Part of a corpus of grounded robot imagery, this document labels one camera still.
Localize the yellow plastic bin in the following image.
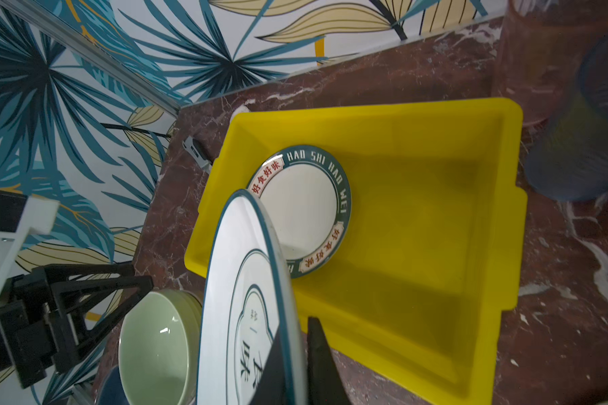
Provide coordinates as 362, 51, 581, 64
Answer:
185, 98, 527, 404

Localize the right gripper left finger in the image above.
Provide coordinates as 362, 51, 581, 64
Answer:
250, 333, 288, 405

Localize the silver metal bottle opener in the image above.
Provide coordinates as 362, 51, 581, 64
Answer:
182, 136, 213, 175

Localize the green rim lettered plate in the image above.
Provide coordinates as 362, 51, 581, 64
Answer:
247, 144, 352, 278

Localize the grey translucent cup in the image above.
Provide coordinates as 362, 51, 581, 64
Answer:
524, 35, 608, 201

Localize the clear pink cup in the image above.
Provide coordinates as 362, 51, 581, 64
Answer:
491, 0, 608, 127

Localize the light green bowl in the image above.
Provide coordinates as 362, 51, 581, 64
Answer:
118, 290, 202, 404

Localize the white plate green emblem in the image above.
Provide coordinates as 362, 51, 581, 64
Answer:
196, 190, 309, 404

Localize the small white jar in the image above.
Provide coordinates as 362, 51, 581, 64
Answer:
230, 104, 250, 122

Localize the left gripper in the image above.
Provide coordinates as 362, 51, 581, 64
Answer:
0, 191, 154, 388

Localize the left aluminium corner post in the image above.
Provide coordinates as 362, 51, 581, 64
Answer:
0, 1, 181, 117

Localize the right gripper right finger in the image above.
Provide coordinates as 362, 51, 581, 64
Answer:
307, 317, 351, 405

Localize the dark blue bowl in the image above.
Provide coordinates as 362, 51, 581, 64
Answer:
96, 366, 129, 405

